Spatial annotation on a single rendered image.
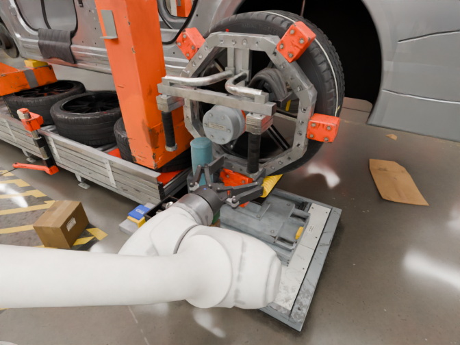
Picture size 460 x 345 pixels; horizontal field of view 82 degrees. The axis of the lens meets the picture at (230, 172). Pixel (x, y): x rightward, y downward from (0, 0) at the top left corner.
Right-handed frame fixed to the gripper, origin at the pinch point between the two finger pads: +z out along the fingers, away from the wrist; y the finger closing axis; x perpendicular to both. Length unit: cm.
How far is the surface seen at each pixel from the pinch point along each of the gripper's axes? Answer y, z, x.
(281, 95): 3.5, 17.5, 16.7
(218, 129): -16.5, 14.1, 2.7
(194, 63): -37, 29, 19
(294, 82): 3.3, 28.4, 18.0
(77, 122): -155, 42, -35
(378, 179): 45, 153, -79
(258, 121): 1.5, 6.5, 12.0
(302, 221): 10, 58, -64
